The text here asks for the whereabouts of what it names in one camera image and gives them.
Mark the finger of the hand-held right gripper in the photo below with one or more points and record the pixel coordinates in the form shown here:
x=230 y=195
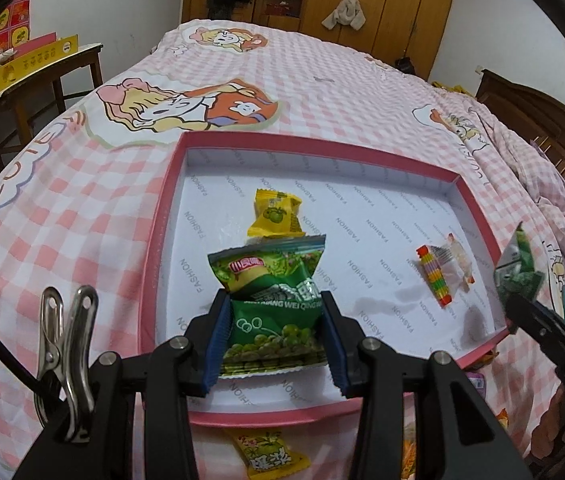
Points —
x=532 y=317

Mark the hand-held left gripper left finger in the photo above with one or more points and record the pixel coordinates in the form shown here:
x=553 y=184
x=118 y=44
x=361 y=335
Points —
x=220 y=342

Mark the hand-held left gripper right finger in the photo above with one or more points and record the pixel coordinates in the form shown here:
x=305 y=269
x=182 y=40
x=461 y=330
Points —
x=335 y=347

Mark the dark green snack packet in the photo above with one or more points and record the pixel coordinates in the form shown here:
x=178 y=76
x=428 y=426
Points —
x=520 y=270

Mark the green pea snack packet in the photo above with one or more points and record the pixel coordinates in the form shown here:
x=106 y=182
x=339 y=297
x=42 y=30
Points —
x=267 y=280

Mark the pink shallow cardboard box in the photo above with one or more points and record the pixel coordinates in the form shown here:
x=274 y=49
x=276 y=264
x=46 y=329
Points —
x=312 y=170

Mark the small orange snack packet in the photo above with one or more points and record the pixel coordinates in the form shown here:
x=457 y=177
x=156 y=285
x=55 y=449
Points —
x=502 y=419

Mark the clear wrapped candy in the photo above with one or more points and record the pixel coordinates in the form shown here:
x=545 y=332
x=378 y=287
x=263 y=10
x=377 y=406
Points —
x=456 y=260

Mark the rainbow candy roll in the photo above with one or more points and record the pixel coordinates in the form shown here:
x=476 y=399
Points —
x=435 y=275

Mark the yellow snack packet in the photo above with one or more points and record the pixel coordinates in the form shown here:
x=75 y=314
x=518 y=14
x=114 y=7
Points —
x=267 y=455
x=275 y=212

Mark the metal spring clip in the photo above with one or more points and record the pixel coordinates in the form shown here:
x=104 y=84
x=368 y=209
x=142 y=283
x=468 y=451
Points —
x=80 y=340

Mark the crumpled pink quilt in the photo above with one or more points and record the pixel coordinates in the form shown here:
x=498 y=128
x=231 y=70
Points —
x=527 y=165

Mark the pink checkered printed blanket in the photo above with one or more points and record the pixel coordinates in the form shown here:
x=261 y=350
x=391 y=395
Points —
x=87 y=210

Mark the dark wooden headboard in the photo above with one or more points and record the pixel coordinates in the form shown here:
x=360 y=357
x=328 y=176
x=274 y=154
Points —
x=537 y=115

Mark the small black bag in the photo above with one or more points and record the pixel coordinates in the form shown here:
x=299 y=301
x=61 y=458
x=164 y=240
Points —
x=405 y=65

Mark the dark wooden table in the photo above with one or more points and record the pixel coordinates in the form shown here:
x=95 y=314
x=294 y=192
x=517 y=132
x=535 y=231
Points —
x=62 y=67

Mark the wooden wardrobe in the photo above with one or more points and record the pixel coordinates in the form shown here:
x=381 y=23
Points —
x=402 y=10

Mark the long yellow cardboard box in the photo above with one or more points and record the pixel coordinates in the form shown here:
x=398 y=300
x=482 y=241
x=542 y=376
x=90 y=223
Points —
x=37 y=62

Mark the beige hanging towel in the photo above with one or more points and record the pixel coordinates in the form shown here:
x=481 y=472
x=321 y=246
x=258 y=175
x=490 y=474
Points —
x=345 y=12

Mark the small red box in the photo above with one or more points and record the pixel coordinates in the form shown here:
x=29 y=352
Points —
x=277 y=8

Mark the pink flat box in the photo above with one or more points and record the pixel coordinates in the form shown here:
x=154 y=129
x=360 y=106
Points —
x=37 y=44

